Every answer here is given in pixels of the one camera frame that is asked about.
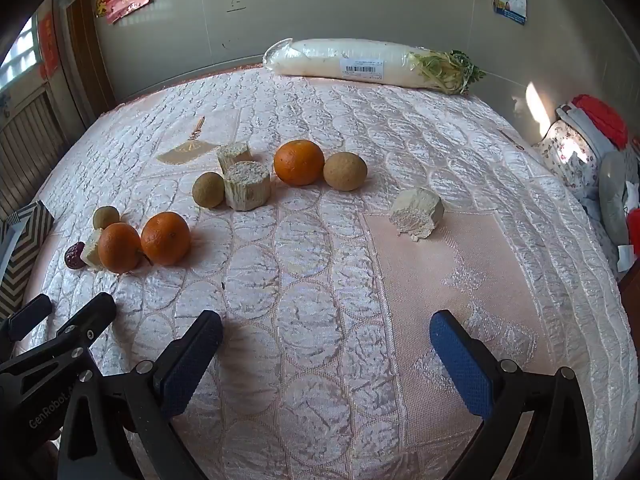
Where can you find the small sugarcane piece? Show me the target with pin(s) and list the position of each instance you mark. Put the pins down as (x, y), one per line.
(232, 153)
(90, 253)

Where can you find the orange mandarin with stem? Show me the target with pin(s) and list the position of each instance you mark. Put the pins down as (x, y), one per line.
(120, 248)

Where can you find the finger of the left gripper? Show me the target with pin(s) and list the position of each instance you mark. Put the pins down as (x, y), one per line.
(81, 331)
(14, 328)

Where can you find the dark red jujube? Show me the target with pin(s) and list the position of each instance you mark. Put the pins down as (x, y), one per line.
(72, 257)

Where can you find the striped white cardboard tray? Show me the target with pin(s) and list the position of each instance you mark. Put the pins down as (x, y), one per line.
(22, 235)

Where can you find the orange mandarin smooth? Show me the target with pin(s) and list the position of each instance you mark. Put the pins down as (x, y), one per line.
(166, 239)

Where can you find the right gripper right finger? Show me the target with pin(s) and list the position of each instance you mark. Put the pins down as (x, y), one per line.
(548, 410)

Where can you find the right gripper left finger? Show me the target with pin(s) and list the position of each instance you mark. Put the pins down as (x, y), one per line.
(166, 391)

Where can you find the pink quilted bed cover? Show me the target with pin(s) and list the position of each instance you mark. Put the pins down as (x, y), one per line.
(327, 371)

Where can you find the large brown longan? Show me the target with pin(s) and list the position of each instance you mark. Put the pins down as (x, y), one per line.
(345, 171)

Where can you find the large sugarcane cylinder piece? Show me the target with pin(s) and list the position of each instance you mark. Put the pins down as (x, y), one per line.
(247, 185)

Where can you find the floral pillow pile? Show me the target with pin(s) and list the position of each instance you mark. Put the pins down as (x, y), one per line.
(589, 148)

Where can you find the pale sugarcane chunk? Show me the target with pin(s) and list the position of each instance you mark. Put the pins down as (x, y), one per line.
(416, 213)

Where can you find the small brown longan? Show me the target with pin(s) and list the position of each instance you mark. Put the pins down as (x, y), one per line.
(105, 216)

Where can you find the metal slatted door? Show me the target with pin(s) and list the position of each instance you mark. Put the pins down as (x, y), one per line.
(33, 141)

